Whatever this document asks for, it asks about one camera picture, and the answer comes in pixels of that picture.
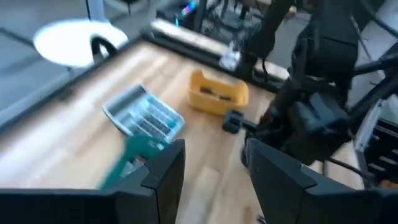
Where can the yellow plastic bin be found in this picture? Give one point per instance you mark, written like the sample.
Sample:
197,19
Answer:
211,105

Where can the green plastic bin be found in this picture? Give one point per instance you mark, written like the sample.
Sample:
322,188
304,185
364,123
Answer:
136,146

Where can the computer case with RGB lights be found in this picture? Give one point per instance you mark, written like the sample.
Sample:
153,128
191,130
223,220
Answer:
186,11

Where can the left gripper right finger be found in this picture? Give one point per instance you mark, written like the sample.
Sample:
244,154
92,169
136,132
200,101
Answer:
280,193

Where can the white round disc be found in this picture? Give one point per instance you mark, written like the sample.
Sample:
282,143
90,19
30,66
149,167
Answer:
71,43

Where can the silver desk calculator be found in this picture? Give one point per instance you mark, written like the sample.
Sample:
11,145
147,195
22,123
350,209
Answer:
146,115

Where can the black aluminium table frame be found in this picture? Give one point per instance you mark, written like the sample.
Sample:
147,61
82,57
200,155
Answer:
199,51

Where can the small silver battery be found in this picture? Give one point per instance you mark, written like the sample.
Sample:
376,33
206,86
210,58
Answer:
128,170

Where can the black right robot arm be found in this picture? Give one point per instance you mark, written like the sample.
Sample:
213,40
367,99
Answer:
335,46

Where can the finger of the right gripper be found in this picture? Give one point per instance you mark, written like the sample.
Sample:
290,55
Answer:
233,122

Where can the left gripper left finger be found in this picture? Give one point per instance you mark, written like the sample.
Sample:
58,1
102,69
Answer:
164,186

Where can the black AA battery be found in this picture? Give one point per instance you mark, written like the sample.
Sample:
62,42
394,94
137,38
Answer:
225,98
207,90

